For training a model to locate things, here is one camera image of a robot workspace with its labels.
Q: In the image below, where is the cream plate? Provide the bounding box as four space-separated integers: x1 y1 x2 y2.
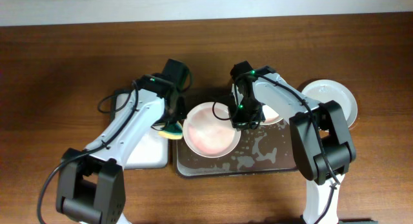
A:
261 105 283 125

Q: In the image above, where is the green yellow sponge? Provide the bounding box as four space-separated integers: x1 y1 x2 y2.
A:
158 122 183 140

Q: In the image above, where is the white grey plate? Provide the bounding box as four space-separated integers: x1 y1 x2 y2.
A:
301 79 358 128

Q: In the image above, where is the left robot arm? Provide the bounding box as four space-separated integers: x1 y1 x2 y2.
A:
55 59 192 223

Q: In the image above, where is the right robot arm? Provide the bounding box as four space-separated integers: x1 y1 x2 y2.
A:
228 61 356 223

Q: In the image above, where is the large brown tray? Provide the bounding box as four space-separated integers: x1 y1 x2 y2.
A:
172 88 299 179

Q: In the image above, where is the small black tray white liner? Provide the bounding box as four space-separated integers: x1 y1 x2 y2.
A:
110 89 169 170

